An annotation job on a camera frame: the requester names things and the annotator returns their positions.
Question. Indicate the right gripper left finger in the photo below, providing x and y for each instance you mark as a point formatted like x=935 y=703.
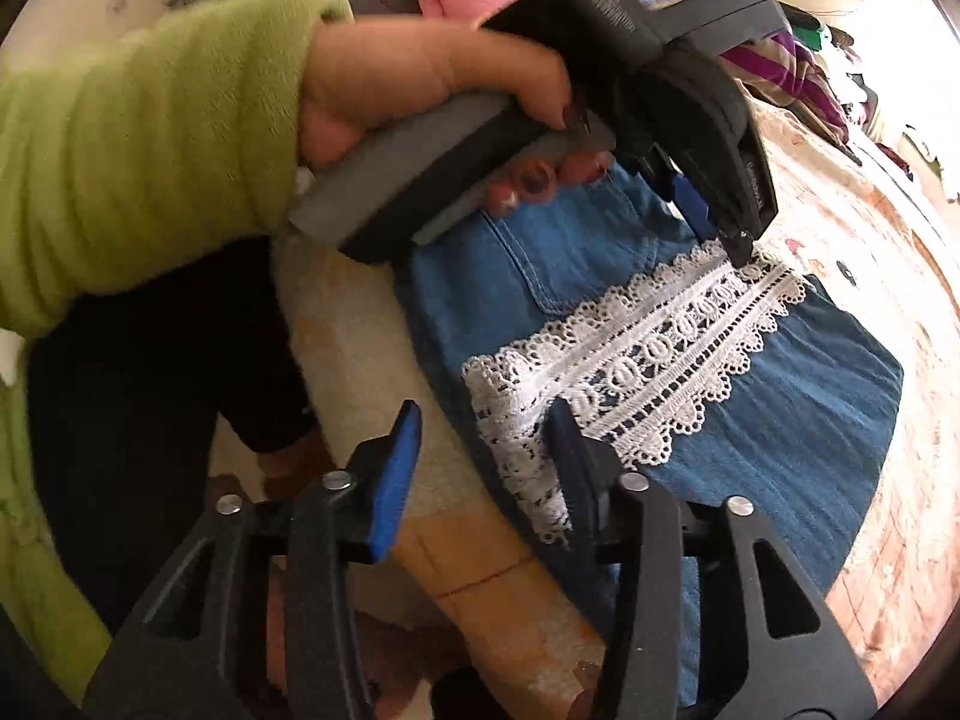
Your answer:
x=250 y=617

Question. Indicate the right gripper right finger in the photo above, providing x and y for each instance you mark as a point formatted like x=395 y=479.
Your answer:
x=714 y=616

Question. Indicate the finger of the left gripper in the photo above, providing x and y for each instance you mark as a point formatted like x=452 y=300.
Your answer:
x=693 y=208
x=737 y=237

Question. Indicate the blue denim pants lace trim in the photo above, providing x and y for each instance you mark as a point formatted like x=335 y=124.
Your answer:
x=711 y=379

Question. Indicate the green sleeve left forearm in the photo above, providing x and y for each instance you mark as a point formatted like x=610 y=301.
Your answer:
x=121 y=163

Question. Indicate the person's left hand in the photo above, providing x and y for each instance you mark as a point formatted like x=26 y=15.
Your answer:
x=371 y=73

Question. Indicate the purple striped pillow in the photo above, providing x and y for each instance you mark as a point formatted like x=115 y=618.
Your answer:
x=783 y=71

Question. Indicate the clothes pile by window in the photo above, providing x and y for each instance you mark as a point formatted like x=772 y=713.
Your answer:
x=887 y=113

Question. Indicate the black trousers of person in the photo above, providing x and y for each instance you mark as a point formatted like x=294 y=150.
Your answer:
x=123 y=400

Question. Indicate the orange white fleece blanket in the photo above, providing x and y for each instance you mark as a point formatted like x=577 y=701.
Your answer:
x=848 y=218

